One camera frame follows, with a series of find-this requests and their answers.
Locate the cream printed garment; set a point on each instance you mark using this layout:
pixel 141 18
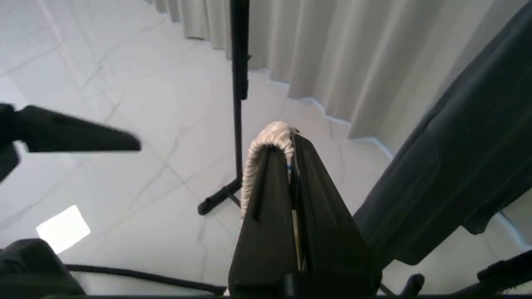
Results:
pixel 270 135

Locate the dark grey t-shirt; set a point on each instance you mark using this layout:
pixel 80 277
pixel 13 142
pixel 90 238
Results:
pixel 457 158

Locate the black clothes rack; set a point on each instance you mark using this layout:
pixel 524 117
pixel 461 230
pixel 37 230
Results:
pixel 239 62

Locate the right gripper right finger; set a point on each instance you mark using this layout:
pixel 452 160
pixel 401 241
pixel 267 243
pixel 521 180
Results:
pixel 336 249

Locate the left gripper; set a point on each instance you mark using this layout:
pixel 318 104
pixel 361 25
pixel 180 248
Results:
pixel 6 145

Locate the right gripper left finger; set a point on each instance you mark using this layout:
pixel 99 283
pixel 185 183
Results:
pixel 266 232

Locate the white curtain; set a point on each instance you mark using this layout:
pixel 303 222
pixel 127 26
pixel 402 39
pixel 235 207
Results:
pixel 353 54

